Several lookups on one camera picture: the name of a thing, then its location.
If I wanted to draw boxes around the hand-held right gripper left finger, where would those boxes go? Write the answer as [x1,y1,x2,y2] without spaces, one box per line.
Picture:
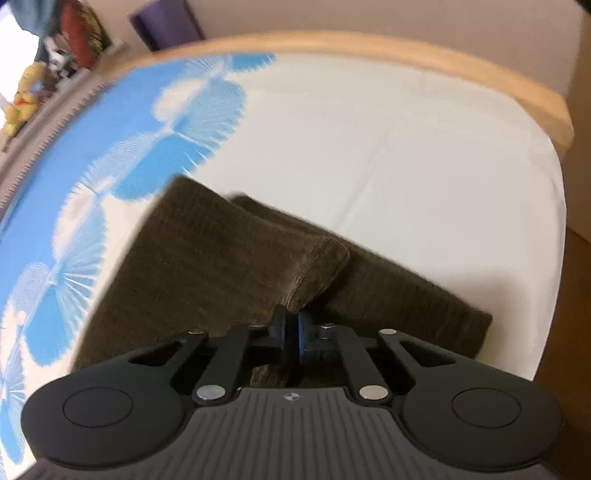
[124,305,299,407]

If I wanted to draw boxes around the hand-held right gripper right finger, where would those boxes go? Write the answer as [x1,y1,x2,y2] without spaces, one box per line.
[298,314,463,407]

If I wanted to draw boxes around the brown corduroy pants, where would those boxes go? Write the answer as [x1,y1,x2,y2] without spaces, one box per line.
[74,175,494,389]

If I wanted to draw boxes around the blue white patterned bed sheet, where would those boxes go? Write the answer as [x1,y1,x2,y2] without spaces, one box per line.
[0,48,568,468]

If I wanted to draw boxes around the window sill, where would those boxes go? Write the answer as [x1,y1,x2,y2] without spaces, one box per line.
[0,44,130,195]

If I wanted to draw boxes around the purple board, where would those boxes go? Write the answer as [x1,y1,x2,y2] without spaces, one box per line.
[130,0,205,51]

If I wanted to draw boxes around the yellow bear plush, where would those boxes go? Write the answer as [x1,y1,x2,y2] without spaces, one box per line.
[4,62,48,138]

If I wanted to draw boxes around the panda plush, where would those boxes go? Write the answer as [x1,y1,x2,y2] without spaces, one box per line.
[44,37,77,79]

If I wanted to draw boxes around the red patterned cushion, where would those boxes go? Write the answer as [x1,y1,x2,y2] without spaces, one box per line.
[61,0,110,69]

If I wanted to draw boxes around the blue curtain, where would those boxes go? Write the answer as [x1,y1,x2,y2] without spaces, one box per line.
[8,0,63,37]

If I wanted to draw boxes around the wooden bed frame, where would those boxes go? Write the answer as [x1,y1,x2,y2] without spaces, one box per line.
[95,30,576,154]

